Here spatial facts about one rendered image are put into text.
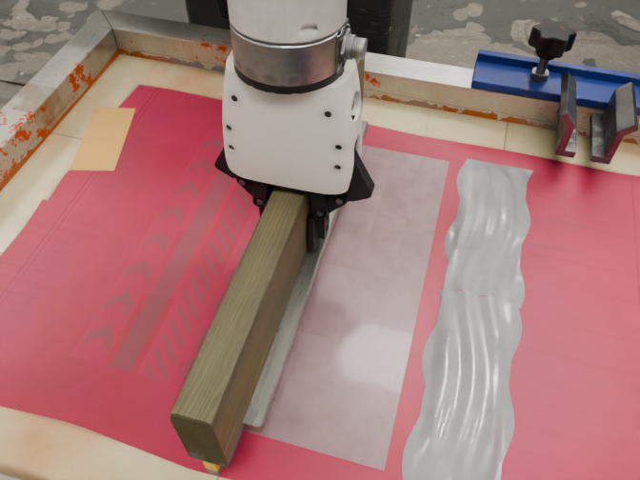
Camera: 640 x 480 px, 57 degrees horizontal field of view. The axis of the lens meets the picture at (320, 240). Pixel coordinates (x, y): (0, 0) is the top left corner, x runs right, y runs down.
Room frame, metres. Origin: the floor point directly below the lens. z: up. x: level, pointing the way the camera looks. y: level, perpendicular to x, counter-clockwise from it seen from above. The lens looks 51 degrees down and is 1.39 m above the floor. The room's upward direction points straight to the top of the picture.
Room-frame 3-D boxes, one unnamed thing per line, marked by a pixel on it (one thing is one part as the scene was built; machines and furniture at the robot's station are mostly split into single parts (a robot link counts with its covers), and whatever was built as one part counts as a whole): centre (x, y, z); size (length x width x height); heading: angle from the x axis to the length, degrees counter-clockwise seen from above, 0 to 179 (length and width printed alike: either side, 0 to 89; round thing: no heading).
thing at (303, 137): (0.34, 0.02, 1.12); 0.10 x 0.07 x 0.11; 74
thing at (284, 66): (0.35, 0.01, 1.18); 0.09 x 0.07 x 0.03; 74
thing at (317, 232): (0.33, -0.01, 1.02); 0.03 x 0.03 x 0.07; 74
